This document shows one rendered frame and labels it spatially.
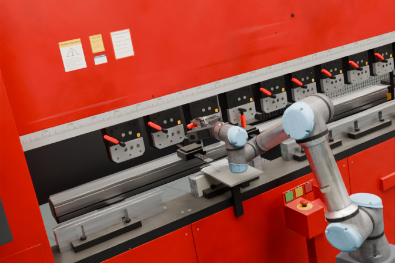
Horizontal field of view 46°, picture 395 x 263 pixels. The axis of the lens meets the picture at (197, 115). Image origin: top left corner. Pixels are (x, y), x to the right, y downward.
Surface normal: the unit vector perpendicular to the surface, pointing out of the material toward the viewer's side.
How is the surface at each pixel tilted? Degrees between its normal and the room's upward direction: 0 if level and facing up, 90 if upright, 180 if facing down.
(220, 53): 90
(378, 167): 90
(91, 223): 90
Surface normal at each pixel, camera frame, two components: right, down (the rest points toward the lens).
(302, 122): -0.73, 0.18
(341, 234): -0.62, 0.42
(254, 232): 0.48, 0.14
